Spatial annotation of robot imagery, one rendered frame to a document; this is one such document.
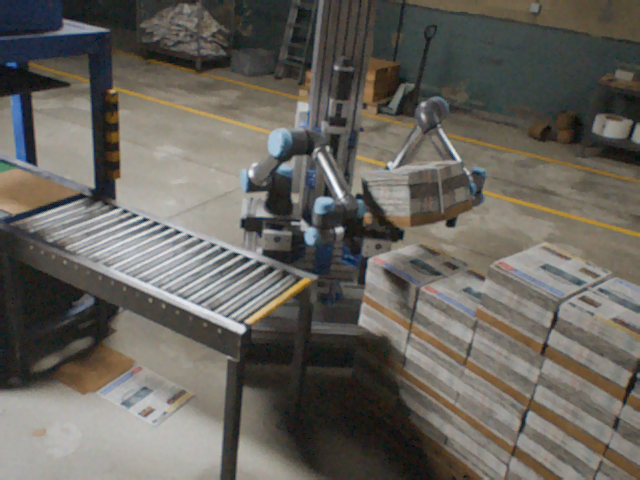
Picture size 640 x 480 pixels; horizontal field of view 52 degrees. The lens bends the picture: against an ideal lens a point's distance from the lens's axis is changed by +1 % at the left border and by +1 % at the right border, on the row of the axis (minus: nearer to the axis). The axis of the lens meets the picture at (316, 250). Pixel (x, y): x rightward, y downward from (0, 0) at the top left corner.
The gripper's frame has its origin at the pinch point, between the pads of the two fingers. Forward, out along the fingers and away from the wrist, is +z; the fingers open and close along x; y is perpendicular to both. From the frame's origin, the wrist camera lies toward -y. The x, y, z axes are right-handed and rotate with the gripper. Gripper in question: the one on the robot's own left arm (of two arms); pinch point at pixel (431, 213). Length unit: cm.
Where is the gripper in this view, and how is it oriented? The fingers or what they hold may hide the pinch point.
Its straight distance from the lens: 304.8
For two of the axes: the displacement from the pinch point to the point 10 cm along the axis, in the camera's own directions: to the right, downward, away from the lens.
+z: -7.8, 2.0, -6.0
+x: 6.2, 0.5, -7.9
